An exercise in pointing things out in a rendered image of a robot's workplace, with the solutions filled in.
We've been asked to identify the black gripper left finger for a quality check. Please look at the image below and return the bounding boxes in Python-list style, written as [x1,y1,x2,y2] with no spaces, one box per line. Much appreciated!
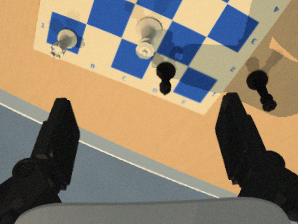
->
[0,98,80,224]

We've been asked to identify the blue and cream chessboard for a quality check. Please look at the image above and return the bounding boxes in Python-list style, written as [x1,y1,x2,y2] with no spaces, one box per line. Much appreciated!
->
[33,0,291,115]

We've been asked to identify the white chess rook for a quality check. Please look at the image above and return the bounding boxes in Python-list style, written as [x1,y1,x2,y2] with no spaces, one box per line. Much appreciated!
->
[49,29,78,59]

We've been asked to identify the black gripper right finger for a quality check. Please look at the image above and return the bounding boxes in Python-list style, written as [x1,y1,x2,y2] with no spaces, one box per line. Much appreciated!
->
[215,92,298,223]

